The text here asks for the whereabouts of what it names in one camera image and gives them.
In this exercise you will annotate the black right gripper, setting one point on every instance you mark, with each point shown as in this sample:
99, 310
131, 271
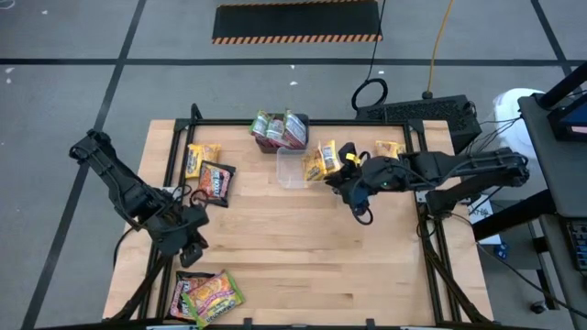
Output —
376, 181

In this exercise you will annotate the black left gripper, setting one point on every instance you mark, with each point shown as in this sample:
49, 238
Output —
181, 229

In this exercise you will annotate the yellow Maruchan creamy chicken packet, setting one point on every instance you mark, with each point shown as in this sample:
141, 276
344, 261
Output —
330, 157
390, 149
202, 158
314, 166

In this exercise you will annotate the black Maruchan fire noodle packet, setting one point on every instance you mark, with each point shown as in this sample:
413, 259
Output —
179, 289
215, 183

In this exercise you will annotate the green Maruchan lime shrimp packet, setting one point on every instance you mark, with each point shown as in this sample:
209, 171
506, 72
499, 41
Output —
295, 129
276, 130
213, 298
260, 124

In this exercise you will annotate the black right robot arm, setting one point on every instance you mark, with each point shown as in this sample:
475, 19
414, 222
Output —
458, 167

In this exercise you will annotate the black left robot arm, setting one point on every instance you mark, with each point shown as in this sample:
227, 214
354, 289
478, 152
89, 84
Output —
114, 179

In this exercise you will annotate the clear plastic bin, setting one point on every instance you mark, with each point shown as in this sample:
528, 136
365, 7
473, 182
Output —
289, 169

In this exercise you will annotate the dark tinted plastic bin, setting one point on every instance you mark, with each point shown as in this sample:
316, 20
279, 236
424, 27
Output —
268, 149

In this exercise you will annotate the black table clamp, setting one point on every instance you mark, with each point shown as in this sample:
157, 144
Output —
247, 323
370, 323

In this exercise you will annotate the white paper sheet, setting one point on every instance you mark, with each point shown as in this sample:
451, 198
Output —
481, 213

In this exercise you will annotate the black hazard-striped floor mat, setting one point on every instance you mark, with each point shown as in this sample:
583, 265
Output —
293, 20

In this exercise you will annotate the small blue box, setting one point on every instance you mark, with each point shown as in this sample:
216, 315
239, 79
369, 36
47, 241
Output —
501, 250

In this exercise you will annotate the black cart cross beam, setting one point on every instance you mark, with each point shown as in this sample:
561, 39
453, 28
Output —
513, 215

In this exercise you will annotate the white plastic bag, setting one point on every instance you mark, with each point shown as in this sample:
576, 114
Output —
513, 124

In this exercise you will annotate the grey metal cart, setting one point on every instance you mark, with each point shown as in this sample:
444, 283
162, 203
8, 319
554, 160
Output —
564, 174

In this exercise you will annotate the black caster wheel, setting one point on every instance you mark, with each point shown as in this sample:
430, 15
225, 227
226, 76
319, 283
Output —
539, 307

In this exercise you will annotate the black monitor with lit screen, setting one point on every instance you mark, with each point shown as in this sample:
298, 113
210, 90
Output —
573, 121

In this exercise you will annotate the black keypad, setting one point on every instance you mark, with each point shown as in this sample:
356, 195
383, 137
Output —
579, 245

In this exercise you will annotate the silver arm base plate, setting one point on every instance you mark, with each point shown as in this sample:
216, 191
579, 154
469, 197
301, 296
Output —
421, 196

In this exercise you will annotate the black slanted monitor post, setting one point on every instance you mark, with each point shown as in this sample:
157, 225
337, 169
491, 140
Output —
564, 84

